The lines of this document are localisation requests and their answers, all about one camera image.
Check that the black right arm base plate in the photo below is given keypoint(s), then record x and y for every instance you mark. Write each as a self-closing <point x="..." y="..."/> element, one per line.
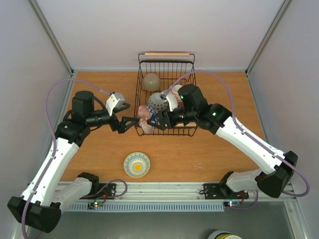
<point x="215" y="191"/>

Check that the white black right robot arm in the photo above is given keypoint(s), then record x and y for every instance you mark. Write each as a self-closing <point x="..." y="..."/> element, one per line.
<point x="275" y="166"/>

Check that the beige leaf pattern bowl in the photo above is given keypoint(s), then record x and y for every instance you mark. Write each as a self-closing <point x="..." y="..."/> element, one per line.
<point x="151" y="82"/>

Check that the red diamond pattern bowl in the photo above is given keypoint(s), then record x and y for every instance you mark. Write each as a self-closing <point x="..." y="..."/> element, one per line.
<point x="157" y="103"/>

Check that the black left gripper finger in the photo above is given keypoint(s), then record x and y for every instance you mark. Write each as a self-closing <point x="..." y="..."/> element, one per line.
<point x="123" y="107"/>
<point x="126" y="123"/>

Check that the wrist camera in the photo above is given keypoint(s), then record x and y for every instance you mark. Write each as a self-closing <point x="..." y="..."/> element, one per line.
<point x="168" y="101"/>
<point x="115" y="101"/>

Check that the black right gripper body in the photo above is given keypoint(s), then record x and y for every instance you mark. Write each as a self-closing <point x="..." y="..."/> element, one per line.
<point x="165" y="120"/>

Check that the small circuit board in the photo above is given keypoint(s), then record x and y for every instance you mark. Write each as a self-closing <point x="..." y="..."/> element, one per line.
<point x="231" y="204"/>
<point x="94" y="205"/>

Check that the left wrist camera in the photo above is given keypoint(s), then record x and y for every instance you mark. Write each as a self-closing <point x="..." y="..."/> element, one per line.
<point x="115" y="101"/>

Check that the orange floral white bowl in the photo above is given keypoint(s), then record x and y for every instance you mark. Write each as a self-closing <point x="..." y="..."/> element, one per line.
<point x="174" y="91"/>

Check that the red zigzag pattern bowl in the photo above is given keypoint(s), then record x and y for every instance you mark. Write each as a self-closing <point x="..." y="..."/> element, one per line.
<point x="145" y="113"/>

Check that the left small circuit board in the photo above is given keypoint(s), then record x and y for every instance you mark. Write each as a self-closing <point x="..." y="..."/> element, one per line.
<point x="94" y="205"/>

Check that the black wire dish rack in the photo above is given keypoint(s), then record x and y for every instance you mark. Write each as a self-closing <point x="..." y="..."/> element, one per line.
<point x="168" y="66"/>

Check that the slotted grey cable duct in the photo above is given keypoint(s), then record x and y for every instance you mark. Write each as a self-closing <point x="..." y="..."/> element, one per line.
<point x="138" y="207"/>

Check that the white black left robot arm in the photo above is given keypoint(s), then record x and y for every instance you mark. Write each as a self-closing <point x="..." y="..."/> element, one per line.
<point x="40" y="206"/>

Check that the right small circuit board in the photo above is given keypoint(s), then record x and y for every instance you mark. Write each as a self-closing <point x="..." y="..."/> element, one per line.
<point x="231" y="204"/>

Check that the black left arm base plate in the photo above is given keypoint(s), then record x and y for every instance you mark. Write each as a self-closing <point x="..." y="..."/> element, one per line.
<point x="108" y="192"/>

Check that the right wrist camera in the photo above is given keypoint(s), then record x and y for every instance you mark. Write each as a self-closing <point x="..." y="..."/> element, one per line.
<point x="168" y="101"/>

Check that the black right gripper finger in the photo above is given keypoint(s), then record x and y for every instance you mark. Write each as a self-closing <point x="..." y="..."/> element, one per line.
<point x="156" y="124"/>
<point x="156" y="117"/>

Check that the yellow blue pattern bowl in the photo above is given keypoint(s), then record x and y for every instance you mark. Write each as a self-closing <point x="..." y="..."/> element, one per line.
<point x="136" y="165"/>

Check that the white yellow blue container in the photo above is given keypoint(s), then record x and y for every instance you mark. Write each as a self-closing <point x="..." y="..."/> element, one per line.
<point x="219" y="234"/>

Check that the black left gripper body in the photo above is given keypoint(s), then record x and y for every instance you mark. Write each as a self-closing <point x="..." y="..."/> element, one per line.
<point x="93" y="121"/>

